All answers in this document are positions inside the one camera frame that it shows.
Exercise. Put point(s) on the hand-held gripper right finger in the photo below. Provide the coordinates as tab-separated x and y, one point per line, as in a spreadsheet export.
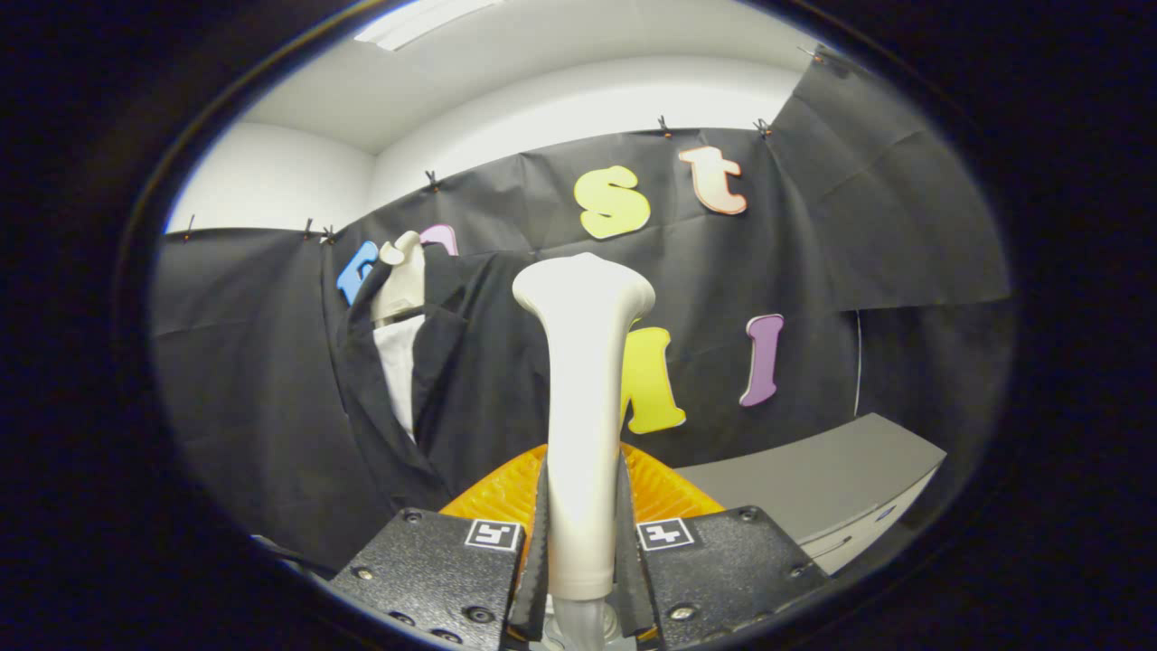
714	570

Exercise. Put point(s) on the grey cabinet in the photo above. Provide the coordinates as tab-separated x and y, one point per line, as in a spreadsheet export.
813	479

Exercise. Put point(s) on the white shirt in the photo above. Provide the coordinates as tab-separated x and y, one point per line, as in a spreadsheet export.
398	362

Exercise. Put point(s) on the white clothes hanger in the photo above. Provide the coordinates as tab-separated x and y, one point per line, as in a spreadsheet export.
402	285

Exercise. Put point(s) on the black suit jacket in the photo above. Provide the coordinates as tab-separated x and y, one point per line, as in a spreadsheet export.
470	362

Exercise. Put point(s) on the black backdrop cloth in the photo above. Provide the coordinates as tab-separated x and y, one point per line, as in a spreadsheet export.
235	380

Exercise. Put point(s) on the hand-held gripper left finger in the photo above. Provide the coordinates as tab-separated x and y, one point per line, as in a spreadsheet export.
434	570

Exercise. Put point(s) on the ceiling light panel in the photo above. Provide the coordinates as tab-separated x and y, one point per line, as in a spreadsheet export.
416	23

